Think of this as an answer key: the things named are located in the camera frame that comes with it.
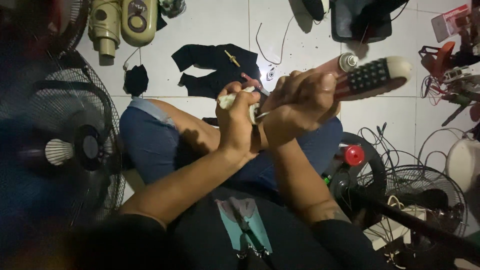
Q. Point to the beige fan housing with knob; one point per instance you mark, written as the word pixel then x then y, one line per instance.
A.
pixel 138 20

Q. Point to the small black cloth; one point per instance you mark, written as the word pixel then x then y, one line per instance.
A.
pixel 135 80

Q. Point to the checkered cloth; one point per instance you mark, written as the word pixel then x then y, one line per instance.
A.
pixel 171 6

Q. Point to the thin metal spray straw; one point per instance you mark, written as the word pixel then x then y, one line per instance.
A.
pixel 262 114

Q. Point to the heap of tools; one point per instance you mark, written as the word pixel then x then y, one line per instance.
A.
pixel 450 75

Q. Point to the person's right hand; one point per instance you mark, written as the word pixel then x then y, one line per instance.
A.
pixel 296 112

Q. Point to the black and white fan part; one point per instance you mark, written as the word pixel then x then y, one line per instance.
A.
pixel 317 7

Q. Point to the person's left hand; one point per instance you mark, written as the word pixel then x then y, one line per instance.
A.
pixel 234 123

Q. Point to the black fan base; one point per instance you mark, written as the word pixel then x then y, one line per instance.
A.
pixel 360 20

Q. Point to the person's blue shorts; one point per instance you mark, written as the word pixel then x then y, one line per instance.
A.
pixel 150 142

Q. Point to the star striped spray can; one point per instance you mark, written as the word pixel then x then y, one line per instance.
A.
pixel 371 77

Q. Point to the person's black printed shirt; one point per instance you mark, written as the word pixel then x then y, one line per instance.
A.
pixel 243 232

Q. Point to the black fan pole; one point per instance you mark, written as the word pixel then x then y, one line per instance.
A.
pixel 412 221

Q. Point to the small metal bearing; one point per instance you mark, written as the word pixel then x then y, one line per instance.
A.
pixel 270 74

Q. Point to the white power strip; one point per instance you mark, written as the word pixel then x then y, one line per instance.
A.
pixel 390 228

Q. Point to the yellow plastic pin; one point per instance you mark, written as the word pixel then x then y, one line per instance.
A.
pixel 232 58

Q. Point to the large black fan guard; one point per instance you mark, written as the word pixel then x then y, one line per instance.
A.
pixel 63 146

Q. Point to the beige fan motor housing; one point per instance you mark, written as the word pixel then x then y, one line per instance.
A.
pixel 105 26

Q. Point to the pink cardboard box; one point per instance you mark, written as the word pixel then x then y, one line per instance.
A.
pixel 448 22

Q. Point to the white round fan base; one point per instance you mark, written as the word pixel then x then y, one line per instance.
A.
pixel 463 165

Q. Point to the large black cloth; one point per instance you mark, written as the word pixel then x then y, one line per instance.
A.
pixel 213 65

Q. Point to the person's left fingers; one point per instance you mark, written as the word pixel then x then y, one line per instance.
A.
pixel 242 98

